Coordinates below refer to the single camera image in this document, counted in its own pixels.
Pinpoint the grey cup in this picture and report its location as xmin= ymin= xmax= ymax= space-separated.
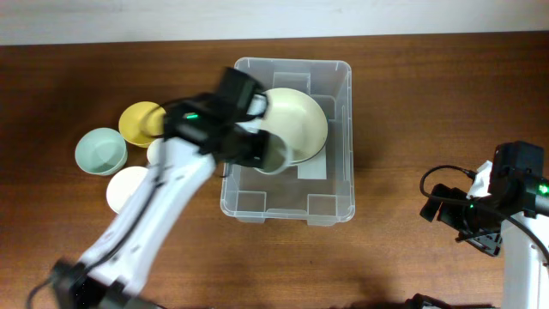
xmin=255 ymin=135 xmax=293 ymax=175

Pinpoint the blue bowl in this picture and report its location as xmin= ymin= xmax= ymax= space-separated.
xmin=292 ymin=143 xmax=327 ymax=165

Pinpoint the cream bowl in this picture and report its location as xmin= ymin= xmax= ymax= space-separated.
xmin=259 ymin=88 xmax=329 ymax=165

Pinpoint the cream cup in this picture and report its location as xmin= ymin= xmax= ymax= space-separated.
xmin=147 ymin=138 xmax=163 ymax=166

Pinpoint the yellow bowl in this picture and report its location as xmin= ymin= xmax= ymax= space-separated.
xmin=118 ymin=101 xmax=166 ymax=148

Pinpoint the clear plastic storage bin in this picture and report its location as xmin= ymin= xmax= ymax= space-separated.
xmin=220 ymin=58 xmax=355 ymax=227

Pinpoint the white bowl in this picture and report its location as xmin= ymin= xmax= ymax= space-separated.
xmin=106 ymin=167 xmax=148 ymax=214

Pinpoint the green bowl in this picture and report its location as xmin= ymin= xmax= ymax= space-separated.
xmin=75 ymin=128 xmax=128 ymax=176

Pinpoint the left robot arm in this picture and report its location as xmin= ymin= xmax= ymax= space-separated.
xmin=51 ymin=93 xmax=272 ymax=308

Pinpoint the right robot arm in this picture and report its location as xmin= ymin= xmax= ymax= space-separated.
xmin=419 ymin=161 xmax=548 ymax=308

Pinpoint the white label in bin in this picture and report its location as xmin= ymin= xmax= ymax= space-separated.
xmin=297 ymin=149 xmax=327 ymax=180

